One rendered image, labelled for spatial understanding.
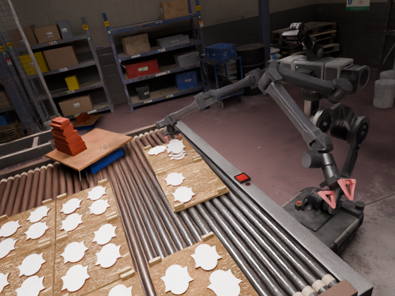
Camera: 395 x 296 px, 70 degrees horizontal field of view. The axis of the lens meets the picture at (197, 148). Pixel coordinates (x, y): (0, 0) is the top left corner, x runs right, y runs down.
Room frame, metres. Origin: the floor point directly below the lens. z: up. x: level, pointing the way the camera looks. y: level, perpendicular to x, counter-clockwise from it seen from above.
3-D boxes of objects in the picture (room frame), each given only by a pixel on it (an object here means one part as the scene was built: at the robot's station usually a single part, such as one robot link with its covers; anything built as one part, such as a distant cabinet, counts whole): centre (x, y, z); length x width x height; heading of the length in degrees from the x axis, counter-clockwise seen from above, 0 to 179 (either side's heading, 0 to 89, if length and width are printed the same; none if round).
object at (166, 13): (6.24, -0.04, 1.74); 0.50 x 0.38 x 0.32; 102
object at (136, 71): (6.07, 0.85, 0.78); 0.66 x 0.45 x 0.28; 102
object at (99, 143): (2.06, 0.85, 1.03); 0.50 x 0.50 x 0.02; 48
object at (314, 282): (1.55, -0.06, 0.90); 1.95 x 0.05 x 0.05; 19
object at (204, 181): (1.46, 0.09, 0.93); 0.41 x 0.35 x 0.02; 17
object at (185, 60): (6.25, -0.11, 0.76); 0.50 x 0.36 x 0.24; 108
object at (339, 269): (1.59, -0.18, 0.89); 2.08 x 0.09 x 0.06; 19
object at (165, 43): (6.20, 0.11, 1.16); 0.60 x 0.40 x 0.15; 105
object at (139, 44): (6.10, 0.85, 1.26); 0.49 x 0.38 x 0.34; 109
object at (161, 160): (1.87, 0.21, 0.93); 0.41 x 0.35 x 0.02; 18
